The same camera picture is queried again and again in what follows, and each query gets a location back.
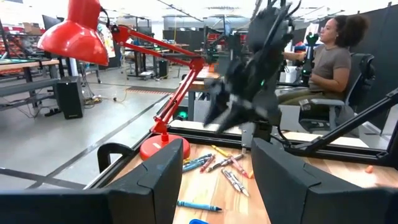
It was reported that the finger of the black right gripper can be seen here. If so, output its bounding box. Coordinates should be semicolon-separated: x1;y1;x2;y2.
203;90;233;127
217;113;271;133

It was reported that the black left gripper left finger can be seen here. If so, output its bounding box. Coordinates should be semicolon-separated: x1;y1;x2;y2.
0;138;184;224

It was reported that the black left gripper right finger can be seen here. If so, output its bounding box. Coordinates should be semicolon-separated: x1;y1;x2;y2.
251;138;398;224

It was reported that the white crayon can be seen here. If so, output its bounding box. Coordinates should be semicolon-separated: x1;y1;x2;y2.
221;168;243;193
225;168;250;198

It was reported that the blue crayon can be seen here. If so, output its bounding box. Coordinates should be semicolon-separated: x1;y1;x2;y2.
182;158;215;173
183;153;213;166
177;200;223;213

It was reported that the red crayon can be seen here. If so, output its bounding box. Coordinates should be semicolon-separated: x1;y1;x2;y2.
199;154;216;174

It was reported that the brown crayon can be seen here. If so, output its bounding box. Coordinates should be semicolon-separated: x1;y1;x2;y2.
206;153;245;173

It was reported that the pink crayon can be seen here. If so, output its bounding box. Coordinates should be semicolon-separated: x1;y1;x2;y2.
229;154;249;179

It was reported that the black computer tower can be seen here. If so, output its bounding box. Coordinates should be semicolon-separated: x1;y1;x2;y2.
56;76;85;120
158;59;169;79

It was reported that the person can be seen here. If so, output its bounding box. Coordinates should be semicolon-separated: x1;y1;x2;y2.
277;14;370;106

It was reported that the red desk lamp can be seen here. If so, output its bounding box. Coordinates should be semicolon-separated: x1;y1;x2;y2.
37;0;206;161

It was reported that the background workbench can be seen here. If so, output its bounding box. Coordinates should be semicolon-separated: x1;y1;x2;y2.
0;58;62;111

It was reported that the cardboard box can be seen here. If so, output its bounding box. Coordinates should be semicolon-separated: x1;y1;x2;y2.
22;22;43;36

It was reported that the black partition wall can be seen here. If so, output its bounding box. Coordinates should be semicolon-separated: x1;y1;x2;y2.
349;2;398;125

